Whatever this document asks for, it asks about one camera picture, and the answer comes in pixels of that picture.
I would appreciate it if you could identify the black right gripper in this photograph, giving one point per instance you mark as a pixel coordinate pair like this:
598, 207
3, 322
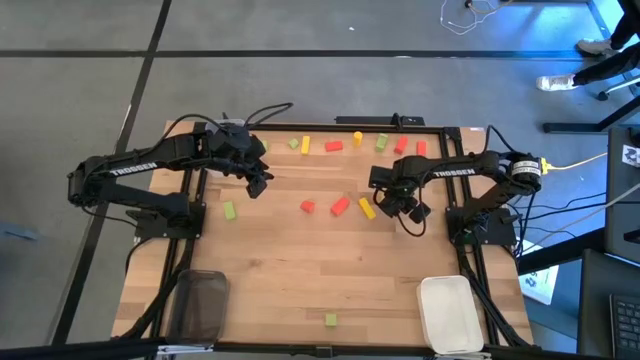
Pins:
395, 182

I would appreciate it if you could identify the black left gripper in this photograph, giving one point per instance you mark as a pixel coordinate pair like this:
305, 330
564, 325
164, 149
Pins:
235, 145

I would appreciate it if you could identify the long yellow block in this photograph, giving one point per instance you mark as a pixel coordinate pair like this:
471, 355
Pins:
305, 145
367, 208

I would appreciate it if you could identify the green rectangular block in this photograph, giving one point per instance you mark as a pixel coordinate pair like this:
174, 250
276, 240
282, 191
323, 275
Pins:
229, 210

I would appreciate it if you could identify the small red block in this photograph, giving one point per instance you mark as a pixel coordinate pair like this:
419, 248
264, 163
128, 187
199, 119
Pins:
307, 206

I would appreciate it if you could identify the red rectangular block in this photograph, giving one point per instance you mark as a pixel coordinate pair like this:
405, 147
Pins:
401, 145
334, 146
340, 206
421, 149

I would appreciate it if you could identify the green arch block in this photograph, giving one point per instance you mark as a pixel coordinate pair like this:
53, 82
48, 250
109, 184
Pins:
381, 142

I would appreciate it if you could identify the yellow cylinder block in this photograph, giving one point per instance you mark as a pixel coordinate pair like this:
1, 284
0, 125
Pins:
357, 140

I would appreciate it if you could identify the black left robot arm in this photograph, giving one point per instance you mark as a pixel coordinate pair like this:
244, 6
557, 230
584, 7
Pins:
132, 170

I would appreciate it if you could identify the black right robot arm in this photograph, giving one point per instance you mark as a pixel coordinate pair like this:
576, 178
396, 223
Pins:
452, 172

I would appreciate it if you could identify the black bar device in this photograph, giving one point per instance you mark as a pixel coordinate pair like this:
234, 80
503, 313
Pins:
370, 120

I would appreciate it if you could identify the white plastic bin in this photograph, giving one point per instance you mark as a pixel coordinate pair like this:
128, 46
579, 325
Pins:
447, 315

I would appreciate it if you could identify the dark smoky plastic bin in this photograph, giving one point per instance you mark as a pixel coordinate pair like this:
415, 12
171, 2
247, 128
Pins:
197, 307

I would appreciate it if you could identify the white printed paper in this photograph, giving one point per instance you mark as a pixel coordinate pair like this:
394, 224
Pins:
540, 285

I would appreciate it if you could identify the black desk foot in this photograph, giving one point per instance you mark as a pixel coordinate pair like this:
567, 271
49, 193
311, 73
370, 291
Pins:
575, 127

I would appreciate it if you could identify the person's shoe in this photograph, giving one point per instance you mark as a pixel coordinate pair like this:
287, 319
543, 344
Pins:
555, 82
595, 47

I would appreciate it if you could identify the dark low desk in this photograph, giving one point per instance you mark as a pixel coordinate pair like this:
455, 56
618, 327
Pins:
595, 300

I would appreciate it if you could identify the white printed tag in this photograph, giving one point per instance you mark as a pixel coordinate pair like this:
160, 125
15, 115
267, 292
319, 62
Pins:
631, 155

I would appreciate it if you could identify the person's leg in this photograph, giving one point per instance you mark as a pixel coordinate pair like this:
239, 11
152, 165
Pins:
627, 25
605, 70

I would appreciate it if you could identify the office chair base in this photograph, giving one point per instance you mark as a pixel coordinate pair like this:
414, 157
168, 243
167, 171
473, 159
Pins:
620, 86

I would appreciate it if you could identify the black keyboard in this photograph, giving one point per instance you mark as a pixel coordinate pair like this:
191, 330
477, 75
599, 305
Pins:
627, 325

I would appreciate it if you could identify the black crossbar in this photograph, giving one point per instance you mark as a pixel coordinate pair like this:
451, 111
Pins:
75, 351

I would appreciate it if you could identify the black table frame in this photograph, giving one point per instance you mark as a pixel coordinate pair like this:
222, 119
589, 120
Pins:
300, 127

